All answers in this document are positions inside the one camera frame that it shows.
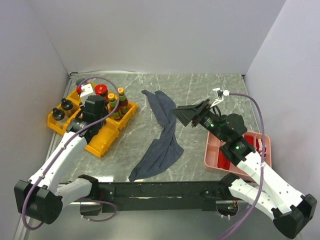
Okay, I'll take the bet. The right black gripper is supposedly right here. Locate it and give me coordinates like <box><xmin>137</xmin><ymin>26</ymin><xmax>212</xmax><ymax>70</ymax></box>
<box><xmin>170</xmin><ymin>98</ymin><xmax>228</xmax><ymax>142</ymax></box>

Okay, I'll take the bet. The red lid sauce jar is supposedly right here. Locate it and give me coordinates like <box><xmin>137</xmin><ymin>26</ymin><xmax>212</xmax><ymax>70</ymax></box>
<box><xmin>94</xmin><ymin>84</ymin><xmax>109</xmax><ymax>105</ymax></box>

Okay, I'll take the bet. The red label sauce bottle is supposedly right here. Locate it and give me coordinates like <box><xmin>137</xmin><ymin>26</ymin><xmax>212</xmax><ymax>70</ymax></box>
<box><xmin>107</xmin><ymin>93</ymin><xmax>123</xmax><ymax>121</ymax></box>

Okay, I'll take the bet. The black cap salt grinder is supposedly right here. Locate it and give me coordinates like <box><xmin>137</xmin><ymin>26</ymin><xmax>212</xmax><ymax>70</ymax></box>
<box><xmin>60</xmin><ymin>98</ymin><xmax>74</xmax><ymax>117</ymax></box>

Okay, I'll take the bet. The green label sauce bottle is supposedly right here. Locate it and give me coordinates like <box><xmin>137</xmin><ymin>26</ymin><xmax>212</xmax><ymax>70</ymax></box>
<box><xmin>117</xmin><ymin>87</ymin><xmax>129</xmax><ymax>115</ymax></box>

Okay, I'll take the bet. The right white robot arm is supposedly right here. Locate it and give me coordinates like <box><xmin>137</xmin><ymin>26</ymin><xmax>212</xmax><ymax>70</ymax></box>
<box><xmin>171</xmin><ymin>100</ymin><xmax>317</xmax><ymax>239</ymax></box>

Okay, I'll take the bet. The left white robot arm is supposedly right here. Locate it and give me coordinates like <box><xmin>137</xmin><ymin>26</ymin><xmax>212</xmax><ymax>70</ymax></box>
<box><xmin>14</xmin><ymin>95</ymin><xmax>108</xmax><ymax>230</ymax></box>

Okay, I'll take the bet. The yellow compartment bin tray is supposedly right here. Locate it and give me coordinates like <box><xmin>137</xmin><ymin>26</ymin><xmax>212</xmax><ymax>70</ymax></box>
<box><xmin>47</xmin><ymin>89</ymin><xmax>138</xmax><ymax>158</ymax></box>

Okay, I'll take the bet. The dark blue cloth towel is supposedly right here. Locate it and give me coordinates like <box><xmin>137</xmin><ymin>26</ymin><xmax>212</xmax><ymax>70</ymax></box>
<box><xmin>128</xmin><ymin>90</ymin><xmax>184</xmax><ymax>182</ymax></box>

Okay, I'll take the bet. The pink compartment tray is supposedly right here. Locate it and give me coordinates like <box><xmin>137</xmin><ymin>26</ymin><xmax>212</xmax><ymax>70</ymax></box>
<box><xmin>203</xmin><ymin>131</ymin><xmax>262</xmax><ymax>182</ymax></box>

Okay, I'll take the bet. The red packet in tray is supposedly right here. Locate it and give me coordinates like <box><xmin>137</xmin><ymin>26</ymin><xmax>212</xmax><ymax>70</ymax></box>
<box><xmin>217</xmin><ymin>151</ymin><xmax>231</xmax><ymax>170</ymax></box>

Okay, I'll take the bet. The red white packet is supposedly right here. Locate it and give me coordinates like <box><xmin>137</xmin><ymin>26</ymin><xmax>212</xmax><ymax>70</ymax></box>
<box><xmin>256</xmin><ymin>138</ymin><xmax>267</xmax><ymax>155</ymax></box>

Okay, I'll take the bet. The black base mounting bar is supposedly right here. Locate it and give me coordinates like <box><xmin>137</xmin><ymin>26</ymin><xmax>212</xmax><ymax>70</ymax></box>
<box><xmin>80</xmin><ymin>180</ymin><xmax>239</xmax><ymax>216</ymax></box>

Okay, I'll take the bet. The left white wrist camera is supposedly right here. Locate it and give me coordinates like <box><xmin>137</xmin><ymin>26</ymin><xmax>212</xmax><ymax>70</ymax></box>
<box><xmin>75</xmin><ymin>83</ymin><xmax>96</xmax><ymax>103</ymax></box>

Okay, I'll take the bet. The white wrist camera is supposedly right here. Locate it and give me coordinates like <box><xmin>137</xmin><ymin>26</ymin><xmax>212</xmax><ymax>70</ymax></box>
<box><xmin>210</xmin><ymin>87</ymin><xmax>230</xmax><ymax>108</ymax></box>
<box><xmin>75</xmin><ymin>83</ymin><xmax>96</xmax><ymax>103</ymax></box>

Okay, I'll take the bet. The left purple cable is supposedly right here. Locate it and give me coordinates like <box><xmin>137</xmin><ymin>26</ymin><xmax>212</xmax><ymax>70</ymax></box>
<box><xmin>21</xmin><ymin>76</ymin><xmax>121</xmax><ymax>231</ymax></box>

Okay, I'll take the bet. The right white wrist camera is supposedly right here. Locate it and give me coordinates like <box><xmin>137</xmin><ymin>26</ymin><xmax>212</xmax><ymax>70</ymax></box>
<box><xmin>210</xmin><ymin>87</ymin><xmax>230</xmax><ymax>108</ymax></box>

